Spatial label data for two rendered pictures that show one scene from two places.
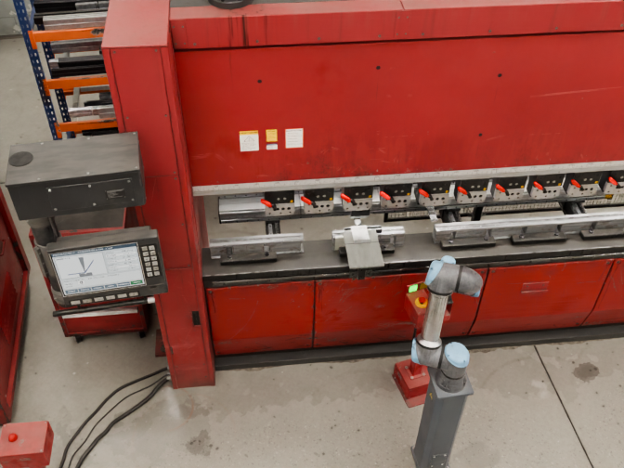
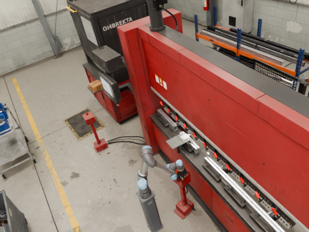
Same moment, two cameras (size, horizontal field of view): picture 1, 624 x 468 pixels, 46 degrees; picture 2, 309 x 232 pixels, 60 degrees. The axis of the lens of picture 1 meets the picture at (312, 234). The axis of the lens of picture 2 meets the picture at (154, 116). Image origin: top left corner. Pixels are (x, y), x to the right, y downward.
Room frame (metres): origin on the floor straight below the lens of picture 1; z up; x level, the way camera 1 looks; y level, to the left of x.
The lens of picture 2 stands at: (1.83, -2.68, 3.53)
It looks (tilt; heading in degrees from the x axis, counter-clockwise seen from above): 39 degrees down; 76
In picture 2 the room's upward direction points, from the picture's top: 11 degrees counter-clockwise
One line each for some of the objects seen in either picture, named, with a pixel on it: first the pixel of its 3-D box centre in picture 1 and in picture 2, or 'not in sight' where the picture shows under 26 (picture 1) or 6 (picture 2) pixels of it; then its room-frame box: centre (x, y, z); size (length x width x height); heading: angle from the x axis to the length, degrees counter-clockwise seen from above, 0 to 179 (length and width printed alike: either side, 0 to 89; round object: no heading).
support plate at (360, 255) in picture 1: (363, 249); (177, 141); (2.69, -0.27, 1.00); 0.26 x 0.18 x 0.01; 7
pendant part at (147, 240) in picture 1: (110, 264); (111, 87); (2.16, 0.87, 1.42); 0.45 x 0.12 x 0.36; 102
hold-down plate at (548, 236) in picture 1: (538, 238); (234, 196); (2.90, -1.26, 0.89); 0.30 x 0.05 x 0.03; 97
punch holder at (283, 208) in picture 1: (279, 198); (168, 106); (2.78, 0.17, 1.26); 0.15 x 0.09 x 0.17; 97
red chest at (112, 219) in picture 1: (98, 264); not in sight; (3.00, 1.28, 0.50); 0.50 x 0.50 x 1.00; 7
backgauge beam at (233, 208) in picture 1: (419, 197); not in sight; (3.17, -0.61, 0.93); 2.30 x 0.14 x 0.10; 97
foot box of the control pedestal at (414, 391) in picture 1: (416, 381); (183, 207); (2.51, -0.64, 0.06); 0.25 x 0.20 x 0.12; 20
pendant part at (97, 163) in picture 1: (94, 234); (112, 78); (2.23, 0.94, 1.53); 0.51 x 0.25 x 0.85; 102
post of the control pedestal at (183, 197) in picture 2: (420, 344); (183, 192); (2.53, -0.63, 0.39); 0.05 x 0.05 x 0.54; 20
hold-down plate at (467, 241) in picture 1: (467, 242); (211, 172); (2.85, -0.86, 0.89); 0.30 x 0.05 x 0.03; 97
